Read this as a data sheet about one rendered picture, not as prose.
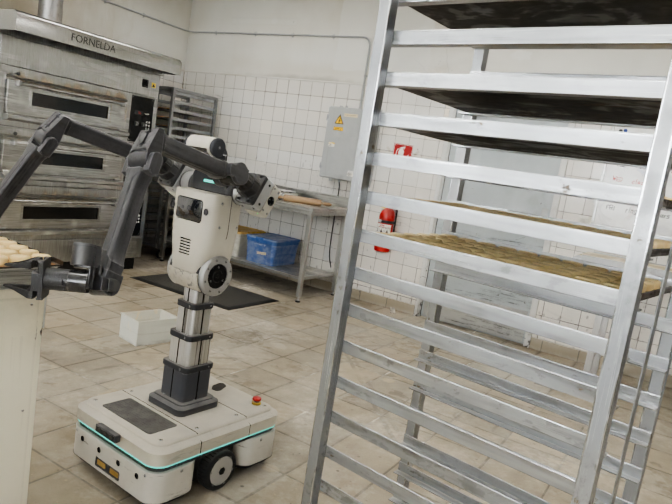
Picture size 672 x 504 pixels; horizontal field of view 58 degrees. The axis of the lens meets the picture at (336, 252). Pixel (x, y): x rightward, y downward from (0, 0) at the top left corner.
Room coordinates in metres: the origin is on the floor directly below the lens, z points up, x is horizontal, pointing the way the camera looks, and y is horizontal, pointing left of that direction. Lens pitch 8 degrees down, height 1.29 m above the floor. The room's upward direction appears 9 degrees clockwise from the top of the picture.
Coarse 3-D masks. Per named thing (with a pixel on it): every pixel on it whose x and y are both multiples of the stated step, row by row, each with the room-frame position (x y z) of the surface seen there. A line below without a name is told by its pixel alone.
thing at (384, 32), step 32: (384, 0) 1.40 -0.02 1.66; (384, 32) 1.39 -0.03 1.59; (384, 64) 1.40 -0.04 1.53; (352, 192) 1.40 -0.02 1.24; (352, 224) 1.39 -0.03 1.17; (352, 256) 1.40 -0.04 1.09; (320, 384) 1.40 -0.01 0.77; (320, 416) 1.39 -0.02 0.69; (320, 448) 1.39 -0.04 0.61; (320, 480) 1.41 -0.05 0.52
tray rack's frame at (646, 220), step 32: (640, 224) 1.02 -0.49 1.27; (640, 256) 1.01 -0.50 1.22; (640, 288) 1.01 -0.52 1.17; (608, 352) 1.02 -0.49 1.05; (608, 384) 1.01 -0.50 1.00; (640, 384) 1.19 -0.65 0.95; (608, 416) 1.01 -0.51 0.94; (640, 448) 1.37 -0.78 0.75; (576, 480) 1.02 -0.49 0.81; (640, 480) 1.36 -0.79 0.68
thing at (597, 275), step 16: (416, 240) 1.43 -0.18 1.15; (432, 240) 1.47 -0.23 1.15; (448, 240) 1.52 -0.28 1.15; (464, 240) 1.59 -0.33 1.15; (480, 256) 1.28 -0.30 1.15; (496, 256) 1.37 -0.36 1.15; (512, 256) 1.42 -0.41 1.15; (528, 256) 1.51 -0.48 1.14; (544, 256) 1.49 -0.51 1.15; (560, 272) 1.21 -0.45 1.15; (576, 272) 1.26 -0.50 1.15; (592, 272) 1.35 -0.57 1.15; (608, 272) 1.36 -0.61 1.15; (656, 288) 1.33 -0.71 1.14
